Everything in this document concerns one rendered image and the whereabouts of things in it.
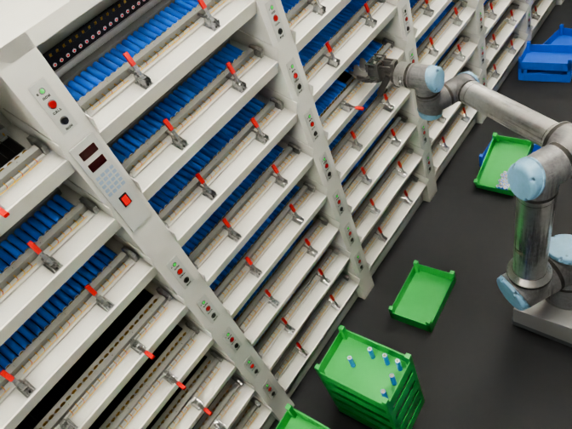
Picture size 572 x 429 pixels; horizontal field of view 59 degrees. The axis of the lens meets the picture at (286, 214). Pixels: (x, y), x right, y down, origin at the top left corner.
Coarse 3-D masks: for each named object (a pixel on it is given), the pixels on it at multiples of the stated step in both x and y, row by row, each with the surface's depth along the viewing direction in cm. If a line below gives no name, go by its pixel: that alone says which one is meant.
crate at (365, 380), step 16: (336, 336) 195; (352, 336) 197; (336, 352) 196; (352, 352) 194; (368, 352) 192; (384, 352) 190; (400, 352) 183; (320, 368) 187; (336, 368) 192; (352, 368) 190; (368, 368) 188; (384, 368) 186; (336, 384) 186; (352, 384) 186; (368, 384) 184; (384, 384) 182; (400, 384) 176; (368, 400) 178; (384, 400) 170
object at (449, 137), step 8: (464, 104) 294; (456, 112) 291; (464, 112) 287; (472, 112) 294; (456, 120) 291; (464, 120) 291; (448, 128) 285; (456, 128) 288; (464, 128) 288; (440, 136) 282; (448, 136) 284; (456, 136) 285; (432, 144) 281; (440, 144) 279; (448, 144) 282; (432, 152) 277; (440, 152) 279; (448, 152) 279; (440, 160) 276
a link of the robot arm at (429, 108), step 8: (416, 96) 186; (432, 96) 182; (440, 96) 186; (448, 96) 186; (424, 104) 186; (432, 104) 185; (440, 104) 186; (448, 104) 188; (424, 112) 189; (432, 112) 188; (440, 112) 190
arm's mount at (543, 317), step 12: (516, 312) 204; (528, 312) 200; (540, 312) 199; (552, 312) 197; (564, 312) 195; (528, 324) 205; (540, 324) 200; (552, 324) 195; (564, 324) 192; (564, 336) 196
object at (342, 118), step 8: (384, 32) 212; (376, 40) 217; (384, 40) 213; (392, 40) 213; (400, 40) 210; (392, 48) 214; (400, 48) 213; (392, 56) 211; (400, 56) 212; (360, 88) 202; (368, 88) 202; (376, 88) 206; (352, 96) 199; (360, 96) 199; (368, 96) 202; (352, 104) 197; (360, 104) 199; (336, 112) 195; (344, 112) 195; (352, 112) 196; (336, 120) 193; (344, 120) 193; (328, 128) 191; (336, 128) 191; (328, 136) 189; (328, 144) 190
